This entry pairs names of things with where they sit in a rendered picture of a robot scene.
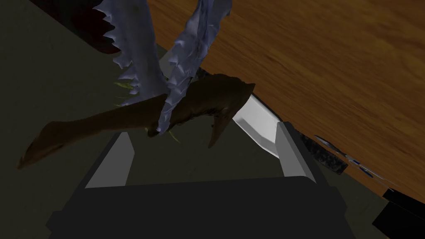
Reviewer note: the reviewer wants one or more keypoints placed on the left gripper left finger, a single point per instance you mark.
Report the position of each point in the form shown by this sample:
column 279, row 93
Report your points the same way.
column 111, row 164

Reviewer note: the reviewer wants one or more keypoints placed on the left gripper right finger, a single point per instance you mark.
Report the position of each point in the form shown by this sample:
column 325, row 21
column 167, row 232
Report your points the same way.
column 292, row 152

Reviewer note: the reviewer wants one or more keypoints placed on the thin silver blue-marked rod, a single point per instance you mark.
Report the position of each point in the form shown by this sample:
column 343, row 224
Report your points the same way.
column 357, row 162

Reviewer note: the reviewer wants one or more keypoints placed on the dark grey table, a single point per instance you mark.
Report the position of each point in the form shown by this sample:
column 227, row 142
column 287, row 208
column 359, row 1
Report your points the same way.
column 49, row 83

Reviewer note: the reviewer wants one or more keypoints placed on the brown winged figure pale wings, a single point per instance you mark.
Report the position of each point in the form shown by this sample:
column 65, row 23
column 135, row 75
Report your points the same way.
column 199, row 98

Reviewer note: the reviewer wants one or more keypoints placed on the black box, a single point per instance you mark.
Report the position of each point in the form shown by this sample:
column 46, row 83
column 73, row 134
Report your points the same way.
column 403, row 217

